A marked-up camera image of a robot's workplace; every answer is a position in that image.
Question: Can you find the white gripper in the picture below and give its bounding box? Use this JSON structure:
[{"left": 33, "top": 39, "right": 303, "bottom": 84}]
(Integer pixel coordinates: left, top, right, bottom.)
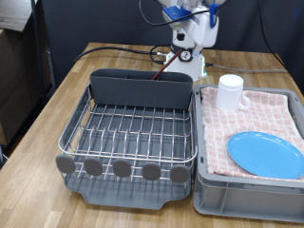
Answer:
[{"left": 175, "top": 9, "right": 220, "bottom": 58}]

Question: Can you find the red wooden spoon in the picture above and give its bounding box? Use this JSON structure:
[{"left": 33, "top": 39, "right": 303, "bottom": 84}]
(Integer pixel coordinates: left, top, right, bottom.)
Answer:
[{"left": 151, "top": 49, "right": 183, "bottom": 81}]

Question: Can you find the blue plastic plate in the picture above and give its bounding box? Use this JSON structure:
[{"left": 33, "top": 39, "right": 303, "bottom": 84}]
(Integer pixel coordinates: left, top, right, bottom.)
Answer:
[{"left": 227, "top": 131, "right": 304, "bottom": 181}]

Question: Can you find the white plastic mug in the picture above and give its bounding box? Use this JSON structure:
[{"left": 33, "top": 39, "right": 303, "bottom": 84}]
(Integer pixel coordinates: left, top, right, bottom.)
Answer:
[{"left": 215, "top": 74, "right": 252, "bottom": 112}]

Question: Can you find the dark grey cutlery holder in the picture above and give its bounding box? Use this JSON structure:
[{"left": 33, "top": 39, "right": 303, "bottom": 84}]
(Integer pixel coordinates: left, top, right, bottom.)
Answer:
[{"left": 89, "top": 68, "right": 194, "bottom": 111}]

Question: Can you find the pink checkered towel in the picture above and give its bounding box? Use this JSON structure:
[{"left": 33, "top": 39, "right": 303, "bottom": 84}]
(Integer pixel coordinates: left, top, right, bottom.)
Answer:
[{"left": 199, "top": 86, "right": 304, "bottom": 183}]

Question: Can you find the black metal pole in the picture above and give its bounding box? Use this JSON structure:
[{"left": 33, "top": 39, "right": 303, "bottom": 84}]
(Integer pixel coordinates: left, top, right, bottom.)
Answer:
[{"left": 29, "top": 0, "right": 48, "bottom": 107}]

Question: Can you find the grey plastic drain tray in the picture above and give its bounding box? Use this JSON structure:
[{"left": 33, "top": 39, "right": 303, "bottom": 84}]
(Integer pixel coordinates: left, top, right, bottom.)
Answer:
[{"left": 57, "top": 85, "right": 196, "bottom": 211}]

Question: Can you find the grey plastic crate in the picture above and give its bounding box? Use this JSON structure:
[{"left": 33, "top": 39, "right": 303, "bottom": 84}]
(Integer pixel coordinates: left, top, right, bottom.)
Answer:
[{"left": 192, "top": 84, "right": 304, "bottom": 223}]

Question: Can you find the brown cardboard box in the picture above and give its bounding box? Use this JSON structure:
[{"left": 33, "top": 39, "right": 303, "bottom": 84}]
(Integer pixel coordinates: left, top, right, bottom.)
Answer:
[{"left": 0, "top": 28, "right": 53, "bottom": 146}]

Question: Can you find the wooden shelf board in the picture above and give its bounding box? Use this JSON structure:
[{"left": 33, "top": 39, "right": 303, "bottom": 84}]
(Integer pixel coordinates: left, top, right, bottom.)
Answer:
[{"left": 0, "top": 0, "right": 40, "bottom": 33}]

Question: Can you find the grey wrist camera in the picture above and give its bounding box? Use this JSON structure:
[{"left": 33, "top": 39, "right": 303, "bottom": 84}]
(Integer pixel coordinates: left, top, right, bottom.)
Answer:
[{"left": 170, "top": 18, "right": 192, "bottom": 31}]

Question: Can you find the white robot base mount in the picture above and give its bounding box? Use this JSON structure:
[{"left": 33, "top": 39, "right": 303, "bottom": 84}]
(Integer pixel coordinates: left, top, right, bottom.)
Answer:
[{"left": 163, "top": 51, "right": 208, "bottom": 83}]

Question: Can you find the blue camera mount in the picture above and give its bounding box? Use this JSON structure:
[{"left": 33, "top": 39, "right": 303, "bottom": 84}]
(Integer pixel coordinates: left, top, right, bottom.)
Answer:
[{"left": 162, "top": 5, "right": 193, "bottom": 22}]

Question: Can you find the blue cable clip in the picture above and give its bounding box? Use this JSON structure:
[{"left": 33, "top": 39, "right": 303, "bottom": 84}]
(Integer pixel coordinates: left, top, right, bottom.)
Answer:
[{"left": 209, "top": 3, "right": 220, "bottom": 29}]

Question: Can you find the black camera cable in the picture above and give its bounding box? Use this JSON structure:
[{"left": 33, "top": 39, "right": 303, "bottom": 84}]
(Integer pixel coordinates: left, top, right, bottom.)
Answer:
[{"left": 138, "top": 0, "right": 230, "bottom": 28}]

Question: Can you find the thin black hanging cable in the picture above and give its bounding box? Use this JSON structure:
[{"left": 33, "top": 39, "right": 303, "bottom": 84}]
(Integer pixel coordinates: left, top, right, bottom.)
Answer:
[{"left": 257, "top": 0, "right": 294, "bottom": 79}]

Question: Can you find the black power cable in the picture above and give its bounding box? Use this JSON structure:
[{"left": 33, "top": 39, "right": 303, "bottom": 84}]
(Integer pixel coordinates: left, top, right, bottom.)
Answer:
[{"left": 73, "top": 44, "right": 174, "bottom": 66}]

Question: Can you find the metal wire dish rack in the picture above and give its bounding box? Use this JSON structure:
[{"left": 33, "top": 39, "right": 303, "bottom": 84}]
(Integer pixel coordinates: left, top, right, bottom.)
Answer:
[{"left": 55, "top": 84, "right": 199, "bottom": 191}]

